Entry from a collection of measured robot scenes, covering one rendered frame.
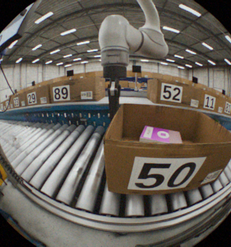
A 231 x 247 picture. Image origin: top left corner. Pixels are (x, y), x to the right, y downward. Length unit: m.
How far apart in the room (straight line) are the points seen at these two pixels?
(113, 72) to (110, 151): 0.21
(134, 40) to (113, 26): 0.08
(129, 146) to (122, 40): 0.28
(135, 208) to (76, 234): 0.85
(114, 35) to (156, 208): 0.47
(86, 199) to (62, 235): 0.87
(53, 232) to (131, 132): 1.13
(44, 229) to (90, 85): 1.35
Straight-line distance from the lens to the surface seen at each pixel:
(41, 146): 0.54
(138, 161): 0.17
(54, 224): 1.15
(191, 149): 0.19
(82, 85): 0.67
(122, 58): 0.30
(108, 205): 0.27
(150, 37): 0.38
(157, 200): 0.29
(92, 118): 0.66
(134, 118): 0.44
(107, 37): 0.32
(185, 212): 0.31
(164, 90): 0.65
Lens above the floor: 1.00
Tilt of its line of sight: 23 degrees down
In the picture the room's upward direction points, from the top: straight up
